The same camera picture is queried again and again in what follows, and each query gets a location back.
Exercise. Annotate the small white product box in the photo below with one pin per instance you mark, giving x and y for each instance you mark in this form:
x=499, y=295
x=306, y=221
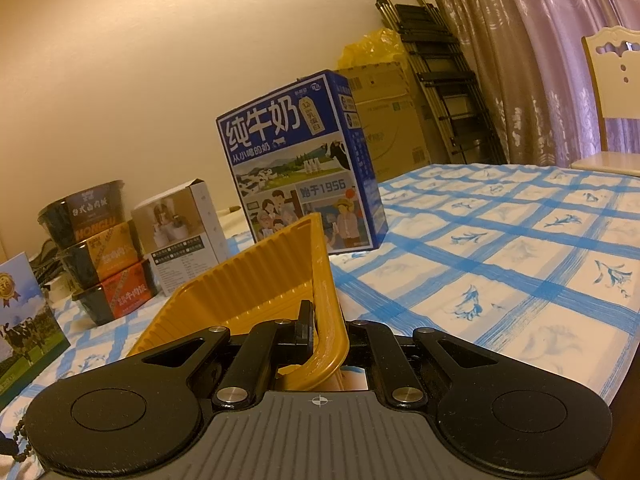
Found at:
x=185, y=260

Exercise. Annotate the yellow ribbed plastic tray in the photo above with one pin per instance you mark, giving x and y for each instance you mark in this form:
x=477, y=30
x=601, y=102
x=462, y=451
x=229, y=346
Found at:
x=270, y=270

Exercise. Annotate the black object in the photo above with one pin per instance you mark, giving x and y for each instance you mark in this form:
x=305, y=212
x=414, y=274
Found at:
x=10, y=445

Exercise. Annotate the brown cardboard box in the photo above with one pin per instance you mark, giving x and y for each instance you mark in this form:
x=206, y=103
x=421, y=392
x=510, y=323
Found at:
x=390, y=120

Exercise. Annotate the green pasture print box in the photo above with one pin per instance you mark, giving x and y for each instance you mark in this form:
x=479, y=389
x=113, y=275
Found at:
x=25, y=335

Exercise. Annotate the yellow plastic bag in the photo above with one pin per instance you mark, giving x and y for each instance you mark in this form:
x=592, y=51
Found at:
x=372, y=50

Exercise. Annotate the pink patterned curtain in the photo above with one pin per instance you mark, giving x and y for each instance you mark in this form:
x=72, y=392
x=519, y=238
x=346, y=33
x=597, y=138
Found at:
x=525, y=60

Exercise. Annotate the black instant meal bowl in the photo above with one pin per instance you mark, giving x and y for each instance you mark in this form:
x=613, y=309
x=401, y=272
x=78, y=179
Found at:
x=75, y=215

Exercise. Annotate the black folding ladder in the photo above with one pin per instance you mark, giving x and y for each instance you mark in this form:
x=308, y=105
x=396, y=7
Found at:
x=450, y=85

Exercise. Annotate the blue checked tablecloth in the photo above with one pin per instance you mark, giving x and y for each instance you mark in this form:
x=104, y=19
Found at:
x=500, y=270

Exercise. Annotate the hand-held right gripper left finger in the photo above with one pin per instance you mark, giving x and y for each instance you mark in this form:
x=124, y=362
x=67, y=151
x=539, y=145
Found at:
x=305, y=332

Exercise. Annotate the red label instant meal bowl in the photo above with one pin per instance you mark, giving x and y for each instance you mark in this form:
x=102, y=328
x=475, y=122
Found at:
x=120, y=295

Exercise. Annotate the blue milk carton box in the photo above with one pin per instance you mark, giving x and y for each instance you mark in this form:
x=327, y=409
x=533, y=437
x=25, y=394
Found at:
x=280, y=135

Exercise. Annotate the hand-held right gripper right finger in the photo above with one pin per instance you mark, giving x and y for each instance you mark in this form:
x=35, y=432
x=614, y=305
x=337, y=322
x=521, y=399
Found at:
x=365, y=332

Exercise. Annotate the cream wooden chair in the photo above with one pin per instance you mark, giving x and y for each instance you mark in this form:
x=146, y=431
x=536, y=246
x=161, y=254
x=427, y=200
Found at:
x=615, y=90

